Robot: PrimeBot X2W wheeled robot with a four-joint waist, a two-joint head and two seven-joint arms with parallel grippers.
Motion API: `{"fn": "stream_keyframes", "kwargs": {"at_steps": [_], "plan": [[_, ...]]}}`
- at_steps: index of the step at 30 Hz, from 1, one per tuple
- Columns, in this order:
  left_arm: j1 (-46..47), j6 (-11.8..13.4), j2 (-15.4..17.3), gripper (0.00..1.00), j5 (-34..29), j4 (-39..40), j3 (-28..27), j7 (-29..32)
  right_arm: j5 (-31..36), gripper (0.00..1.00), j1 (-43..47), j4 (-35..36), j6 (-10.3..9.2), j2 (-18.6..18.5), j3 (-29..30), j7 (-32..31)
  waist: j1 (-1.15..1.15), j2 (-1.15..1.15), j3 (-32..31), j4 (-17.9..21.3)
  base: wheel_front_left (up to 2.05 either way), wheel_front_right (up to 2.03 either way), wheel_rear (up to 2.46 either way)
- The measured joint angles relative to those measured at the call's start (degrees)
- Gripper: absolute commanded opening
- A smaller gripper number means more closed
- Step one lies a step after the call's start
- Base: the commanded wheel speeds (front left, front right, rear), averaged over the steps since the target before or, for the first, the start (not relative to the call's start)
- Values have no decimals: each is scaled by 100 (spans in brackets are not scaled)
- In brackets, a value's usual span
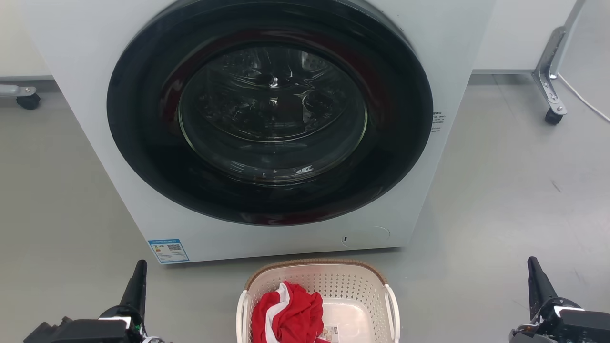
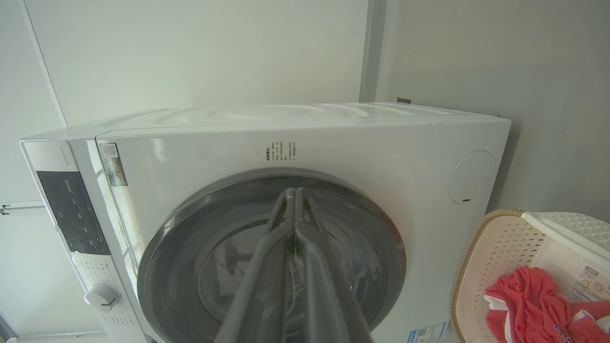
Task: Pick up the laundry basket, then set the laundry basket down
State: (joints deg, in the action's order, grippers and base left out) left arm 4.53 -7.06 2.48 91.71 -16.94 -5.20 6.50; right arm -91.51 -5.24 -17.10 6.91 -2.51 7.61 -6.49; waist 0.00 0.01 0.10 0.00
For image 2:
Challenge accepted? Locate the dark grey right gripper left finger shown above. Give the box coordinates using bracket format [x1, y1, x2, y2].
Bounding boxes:
[214, 187, 297, 343]

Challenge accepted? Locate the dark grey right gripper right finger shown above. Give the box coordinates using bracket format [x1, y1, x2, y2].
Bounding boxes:
[295, 187, 373, 343]

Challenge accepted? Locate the cream perforated laundry basket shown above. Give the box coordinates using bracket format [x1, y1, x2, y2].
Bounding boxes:
[449, 208, 610, 343]

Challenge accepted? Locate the white printed label sticker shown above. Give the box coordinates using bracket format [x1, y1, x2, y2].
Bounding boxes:
[567, 265, 610, 303]

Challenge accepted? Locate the round black washer door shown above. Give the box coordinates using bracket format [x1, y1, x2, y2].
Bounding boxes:
[137, 168, 407, 343]

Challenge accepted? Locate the blue energy label sticker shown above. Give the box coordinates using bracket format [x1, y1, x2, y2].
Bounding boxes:
[407, 322, 448, 343]

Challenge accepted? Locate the small printed text label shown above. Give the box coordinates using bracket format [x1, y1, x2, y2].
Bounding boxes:
[265, 141, 297, 162]

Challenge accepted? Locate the white washer control knob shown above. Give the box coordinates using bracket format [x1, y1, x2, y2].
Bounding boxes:
[84, 284, 120, 313]

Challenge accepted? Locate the white front-load washing machine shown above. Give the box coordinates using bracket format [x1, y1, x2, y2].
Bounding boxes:
[19, 101, 512, 343]

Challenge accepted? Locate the round white filter cover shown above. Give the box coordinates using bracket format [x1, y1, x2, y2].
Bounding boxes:
[448, 151, 497, 205]

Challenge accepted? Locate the worn silver washer sticker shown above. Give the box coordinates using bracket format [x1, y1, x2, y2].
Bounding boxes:
[99, 143, 128, 187]

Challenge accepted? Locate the red and white garment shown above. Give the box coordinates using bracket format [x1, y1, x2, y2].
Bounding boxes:
[485, 266, 610, 343]

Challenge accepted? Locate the black washer control panel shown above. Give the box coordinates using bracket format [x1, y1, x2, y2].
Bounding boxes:
[36, 171, 111, 255]

